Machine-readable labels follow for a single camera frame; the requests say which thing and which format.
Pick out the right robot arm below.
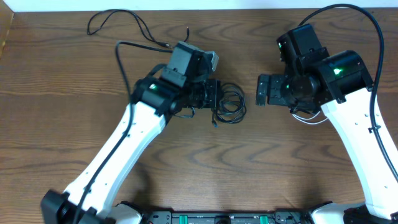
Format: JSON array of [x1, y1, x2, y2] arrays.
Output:
[[256, 24, 397, 223]]

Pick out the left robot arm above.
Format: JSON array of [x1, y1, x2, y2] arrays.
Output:
[[40, 42, 221, 224]]

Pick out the thick black cable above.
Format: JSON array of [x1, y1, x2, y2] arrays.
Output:
[[211, 82, 248, 128]]

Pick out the thin black cable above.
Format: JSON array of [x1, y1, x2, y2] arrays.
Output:
[[86, 9, 190, 48]]

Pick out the white cable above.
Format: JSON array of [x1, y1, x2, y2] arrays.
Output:
[[291, 110, 329, 126]]

